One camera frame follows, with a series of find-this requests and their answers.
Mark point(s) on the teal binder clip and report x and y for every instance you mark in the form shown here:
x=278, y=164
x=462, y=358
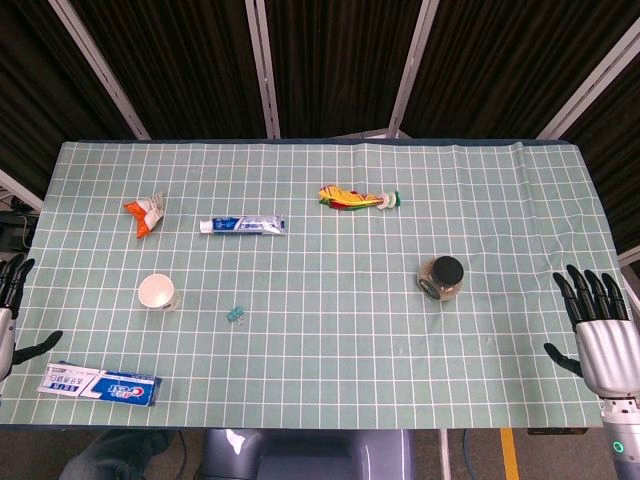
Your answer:
x=235, y=315

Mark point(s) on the green grid tablecloth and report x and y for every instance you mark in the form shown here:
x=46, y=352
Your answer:
x=350, y=350

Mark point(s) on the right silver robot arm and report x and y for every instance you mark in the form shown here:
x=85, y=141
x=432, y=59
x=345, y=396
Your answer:
x=622, y=440

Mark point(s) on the dark fabric bundle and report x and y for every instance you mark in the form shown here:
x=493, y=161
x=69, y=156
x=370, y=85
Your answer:
x=120, y=455

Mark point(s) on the colourful feather shuttlecock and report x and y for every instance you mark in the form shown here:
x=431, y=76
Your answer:
x=350, y=198

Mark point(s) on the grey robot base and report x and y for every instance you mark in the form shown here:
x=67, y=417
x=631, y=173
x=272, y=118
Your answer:
x=310, y=455

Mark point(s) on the glass jar with black lid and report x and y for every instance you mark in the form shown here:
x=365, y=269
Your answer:
x=445, y=280

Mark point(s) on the white partition post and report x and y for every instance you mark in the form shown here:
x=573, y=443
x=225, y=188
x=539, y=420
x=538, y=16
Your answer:
x=631, y=272
x=20, y=189
x=265, y=70
x=100, y=70
x=412, y=70
x=590, y=85

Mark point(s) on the white table leg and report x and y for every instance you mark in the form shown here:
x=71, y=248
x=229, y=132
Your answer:
x=445, y=455

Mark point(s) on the blue and white toothpaste tube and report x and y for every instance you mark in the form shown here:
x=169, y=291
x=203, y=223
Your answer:
x=245, y=226

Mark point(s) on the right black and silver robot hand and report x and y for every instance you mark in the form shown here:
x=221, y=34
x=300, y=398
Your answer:
x=607, y=350

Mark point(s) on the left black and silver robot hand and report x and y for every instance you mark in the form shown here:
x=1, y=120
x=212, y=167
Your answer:
x=6, y=330

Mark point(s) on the blue Crest toothpaste box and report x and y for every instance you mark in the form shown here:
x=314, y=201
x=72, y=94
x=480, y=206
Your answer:
x=105, y=387

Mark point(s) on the white paper cup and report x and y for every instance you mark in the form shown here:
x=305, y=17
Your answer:
x=157, y=292

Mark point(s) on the orange and white snack wrapper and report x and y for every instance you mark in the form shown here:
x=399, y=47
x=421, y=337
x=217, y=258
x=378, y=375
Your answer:
x=145, y=215

